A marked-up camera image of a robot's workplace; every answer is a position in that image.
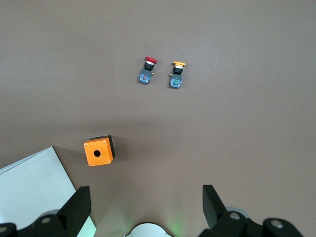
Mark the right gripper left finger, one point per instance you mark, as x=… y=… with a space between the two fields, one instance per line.
x=74 y=209

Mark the red mushroom push button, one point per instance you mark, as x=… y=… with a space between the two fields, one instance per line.
x=145 y=78

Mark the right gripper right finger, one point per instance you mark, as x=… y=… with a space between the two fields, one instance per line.
x=212 y=207

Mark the white drawer cabinet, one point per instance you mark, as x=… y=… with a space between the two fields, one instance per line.
x=29 y=185

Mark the yellow mushroom push button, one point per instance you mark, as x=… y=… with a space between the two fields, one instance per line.
x=176 y=82

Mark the orange button enclosure box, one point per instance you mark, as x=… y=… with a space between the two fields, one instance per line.
x=105 y=150

